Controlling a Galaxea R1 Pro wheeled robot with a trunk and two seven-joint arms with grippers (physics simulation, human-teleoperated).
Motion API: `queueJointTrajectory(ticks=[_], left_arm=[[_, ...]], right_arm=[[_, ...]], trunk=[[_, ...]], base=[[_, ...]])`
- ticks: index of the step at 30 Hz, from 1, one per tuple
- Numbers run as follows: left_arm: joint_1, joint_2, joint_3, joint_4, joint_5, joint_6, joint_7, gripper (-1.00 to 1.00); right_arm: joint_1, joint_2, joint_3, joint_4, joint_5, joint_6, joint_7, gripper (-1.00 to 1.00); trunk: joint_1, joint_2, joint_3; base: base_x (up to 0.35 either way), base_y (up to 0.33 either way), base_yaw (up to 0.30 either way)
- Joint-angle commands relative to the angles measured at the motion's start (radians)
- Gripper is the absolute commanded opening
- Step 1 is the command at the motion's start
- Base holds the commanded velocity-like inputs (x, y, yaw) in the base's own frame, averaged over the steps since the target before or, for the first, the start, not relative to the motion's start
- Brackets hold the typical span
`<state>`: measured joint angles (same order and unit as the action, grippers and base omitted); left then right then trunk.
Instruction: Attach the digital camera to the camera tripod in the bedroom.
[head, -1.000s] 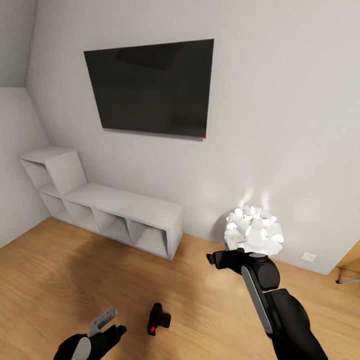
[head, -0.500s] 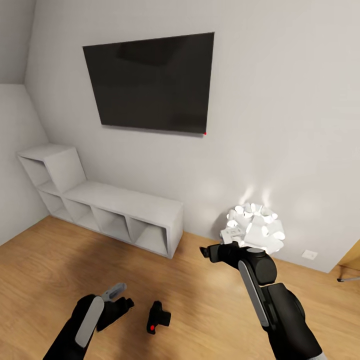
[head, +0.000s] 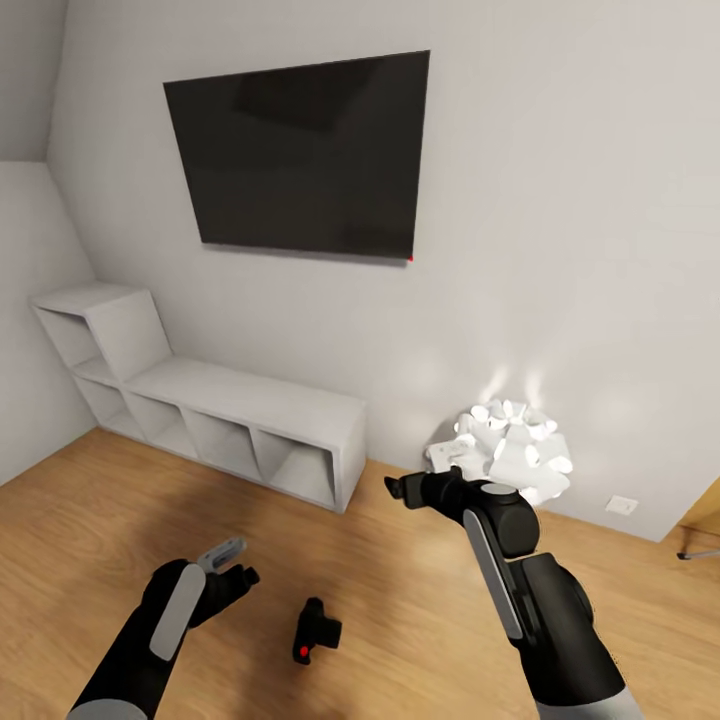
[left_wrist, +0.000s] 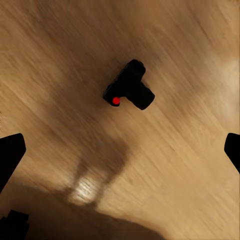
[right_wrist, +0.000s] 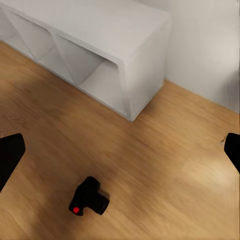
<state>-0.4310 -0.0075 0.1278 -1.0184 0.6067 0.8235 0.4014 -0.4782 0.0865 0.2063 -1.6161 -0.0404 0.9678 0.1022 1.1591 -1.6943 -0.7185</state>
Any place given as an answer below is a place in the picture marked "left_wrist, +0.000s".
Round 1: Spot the digital camera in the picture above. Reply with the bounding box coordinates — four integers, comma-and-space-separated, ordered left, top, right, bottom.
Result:
103, 59, 155, 111

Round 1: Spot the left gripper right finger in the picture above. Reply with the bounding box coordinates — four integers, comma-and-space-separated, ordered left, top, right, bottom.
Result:
224, 132, 240, 173

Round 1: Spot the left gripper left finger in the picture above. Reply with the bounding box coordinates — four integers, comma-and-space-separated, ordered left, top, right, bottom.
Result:
0, 133, 26, 193

